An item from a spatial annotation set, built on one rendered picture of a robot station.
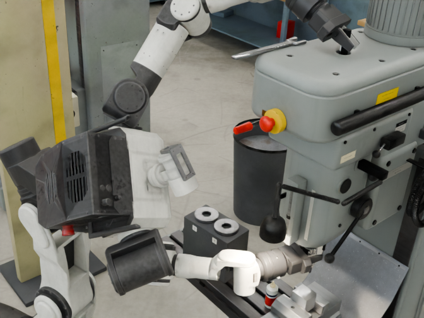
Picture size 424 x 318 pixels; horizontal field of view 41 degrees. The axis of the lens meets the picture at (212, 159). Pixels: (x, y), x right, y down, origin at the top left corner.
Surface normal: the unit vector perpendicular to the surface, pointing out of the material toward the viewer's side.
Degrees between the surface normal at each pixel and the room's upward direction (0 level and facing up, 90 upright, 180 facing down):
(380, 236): 90
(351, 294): 45
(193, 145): 0
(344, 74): 0
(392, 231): 90
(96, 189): 60
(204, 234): 90
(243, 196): 94
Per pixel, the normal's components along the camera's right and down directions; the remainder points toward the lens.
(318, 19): -0.60, 0.37
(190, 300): 0.05, -0.87
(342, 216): 0.64, 0.41
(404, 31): -0.23, 0.47
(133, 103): 0.14, 0.04
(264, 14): -0.76, 0.29
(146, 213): 0.77, -0.22
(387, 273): -0.66, -0.13
